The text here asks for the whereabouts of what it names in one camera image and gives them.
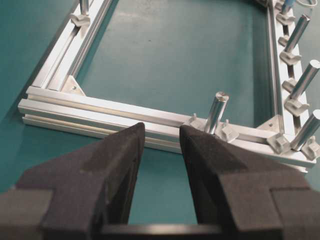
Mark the aluminium pin front rail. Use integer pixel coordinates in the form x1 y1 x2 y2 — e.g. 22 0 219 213
204 91 229 134

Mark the aluminium pin right rail near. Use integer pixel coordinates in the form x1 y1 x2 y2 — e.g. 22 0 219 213
290 109 320 151

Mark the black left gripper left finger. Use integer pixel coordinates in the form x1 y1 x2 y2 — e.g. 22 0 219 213
15 122 145 233

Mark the aluminium pin on frame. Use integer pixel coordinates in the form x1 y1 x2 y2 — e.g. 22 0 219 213
79 0 90 16

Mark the white cable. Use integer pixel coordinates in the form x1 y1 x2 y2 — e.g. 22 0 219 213
294 0 317 8

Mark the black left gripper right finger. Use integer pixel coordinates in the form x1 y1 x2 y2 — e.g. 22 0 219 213
179 125 310 233

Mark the aluminium extrusion frame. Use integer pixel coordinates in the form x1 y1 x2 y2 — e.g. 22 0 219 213
18 0 320 173

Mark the aluminium pin rail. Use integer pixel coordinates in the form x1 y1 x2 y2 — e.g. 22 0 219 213
290 109 320 151
204 91 229 134
284 14 311 53
280 0 295 15
289 59 320 100

